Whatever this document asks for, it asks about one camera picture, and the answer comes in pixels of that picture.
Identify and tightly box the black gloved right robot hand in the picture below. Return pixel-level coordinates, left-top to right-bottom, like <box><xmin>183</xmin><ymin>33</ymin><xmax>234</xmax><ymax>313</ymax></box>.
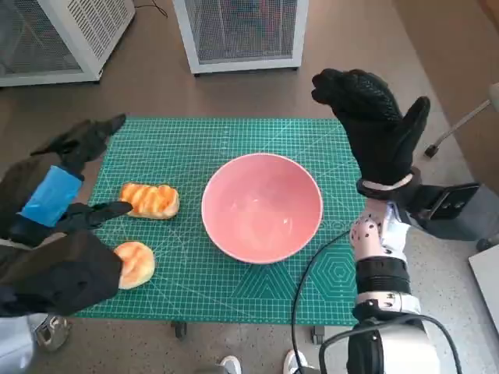
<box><xmin>310</xmin><ymin>68</ymin><xmax>432</xmax><ymax>184</ymax></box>

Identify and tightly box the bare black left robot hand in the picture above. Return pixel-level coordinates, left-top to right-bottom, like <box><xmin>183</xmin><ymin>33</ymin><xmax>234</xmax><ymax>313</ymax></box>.
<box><xmin>0</xmin><ymin>113</ymin><xmax>133</xmax><ymax>250</ymax></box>

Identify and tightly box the long striped toy bread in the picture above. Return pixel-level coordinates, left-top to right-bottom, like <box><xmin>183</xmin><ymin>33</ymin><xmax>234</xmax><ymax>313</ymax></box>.
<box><xmin>118</xmin><ymin>182</ymin><xmax>180</xmax><ymax>221</ymax></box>

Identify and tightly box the round toy bread bun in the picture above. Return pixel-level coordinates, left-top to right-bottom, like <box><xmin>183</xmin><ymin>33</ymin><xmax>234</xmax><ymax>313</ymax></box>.
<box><xmin>114</xmin><ymin>241</ymin><xmax>156</xmax><ymax>290</ymax></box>

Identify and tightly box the pink bowl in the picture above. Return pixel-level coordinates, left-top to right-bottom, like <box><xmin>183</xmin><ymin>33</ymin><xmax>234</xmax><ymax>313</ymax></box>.
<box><xmin>200</xmin><ymin>153</ymin><xmax>324</xmax><ymax>265</ymax></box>

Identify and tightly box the grey metal stand leg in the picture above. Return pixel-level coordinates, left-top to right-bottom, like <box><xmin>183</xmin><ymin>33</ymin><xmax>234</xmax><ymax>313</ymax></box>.
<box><xmin>423</xmin><ymin>81</ymin><xmax>499</xmax><ymax>159</ymax></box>

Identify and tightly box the person's grey sneaker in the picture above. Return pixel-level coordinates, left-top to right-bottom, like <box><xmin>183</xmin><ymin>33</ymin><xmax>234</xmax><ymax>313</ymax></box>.
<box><xmin>34</xmin><ymin>314</ymin><xmax>72</xmax><ymax>352</ymax></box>

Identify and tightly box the green cutting mat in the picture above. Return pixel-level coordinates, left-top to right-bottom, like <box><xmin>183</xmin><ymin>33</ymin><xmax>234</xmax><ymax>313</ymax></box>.
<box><xmin>69</xmin><ymin>116</ymin><xmax>371</xmax><ymax>325</ymax></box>

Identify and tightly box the white cabinet with louvred side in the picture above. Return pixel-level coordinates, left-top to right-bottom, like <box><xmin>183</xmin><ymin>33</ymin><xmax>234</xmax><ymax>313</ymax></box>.
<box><xmin>0</xmin><ymin>0</ymin><xmax>136</xmax><ymax>87</ymax></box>

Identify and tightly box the white mesh-front cabinet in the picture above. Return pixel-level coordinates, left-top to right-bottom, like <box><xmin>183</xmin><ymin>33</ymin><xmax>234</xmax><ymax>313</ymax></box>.
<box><xmin>172</xmin><ymin>0</ymin><xmax>309</xmax><ymax>75</ymax></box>

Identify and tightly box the white flat panel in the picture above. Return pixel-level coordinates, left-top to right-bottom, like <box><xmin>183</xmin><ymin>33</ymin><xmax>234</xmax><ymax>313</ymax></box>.
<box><xmin>467</xmin><ymin>245</ymin><xmax>499</xmax><ymax>332</ymax></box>

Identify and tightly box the person's white shoe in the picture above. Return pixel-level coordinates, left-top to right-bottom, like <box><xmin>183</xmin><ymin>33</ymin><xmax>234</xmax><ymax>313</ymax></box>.
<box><xmin>220</xmin><ymin>354</ymin><xmax>242</xmax><ymax>374</ymax></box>
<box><xmin>282</xmin><ymin>349</ymin><xmax>309</xmax><ymax>374</ymax></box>

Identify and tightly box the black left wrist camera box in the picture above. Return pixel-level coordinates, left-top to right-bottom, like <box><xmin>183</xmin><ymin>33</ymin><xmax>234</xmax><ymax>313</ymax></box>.
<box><xmin>0</xmin><ymin>229</ymin><xmax>124</xmax><ymax>317</ymax></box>

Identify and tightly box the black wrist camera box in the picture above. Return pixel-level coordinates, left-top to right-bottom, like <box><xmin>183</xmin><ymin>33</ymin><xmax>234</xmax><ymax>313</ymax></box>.
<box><xmin>405</xmin><ymin>182</ymin><xmax>492</xmax><ymax>242</ymax></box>
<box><xmin>0</xmin><ymin>229</ymin><xmax>124</xmax><ymax>317</ymax></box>

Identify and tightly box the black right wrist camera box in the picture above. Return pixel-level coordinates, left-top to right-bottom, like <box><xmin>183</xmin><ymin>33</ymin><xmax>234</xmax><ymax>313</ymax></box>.
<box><xmin>405</xmin><ymin>182</ymin><xmax>492</xmax><ymax>242</ymax></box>

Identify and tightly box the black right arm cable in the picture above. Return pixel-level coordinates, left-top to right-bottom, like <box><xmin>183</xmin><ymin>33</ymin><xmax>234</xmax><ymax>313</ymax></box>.
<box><xmin>290</xmin><ymin>229</ymin><xmax>464</xmax><ymax>374</ymax></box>

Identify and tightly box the thin black floor cable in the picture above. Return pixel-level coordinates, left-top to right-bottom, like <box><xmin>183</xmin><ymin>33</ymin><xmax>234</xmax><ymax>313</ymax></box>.
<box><xmin>134</xmin><ymin>0</ymin><xmax>168</xmax><ymax>19</ymax></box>

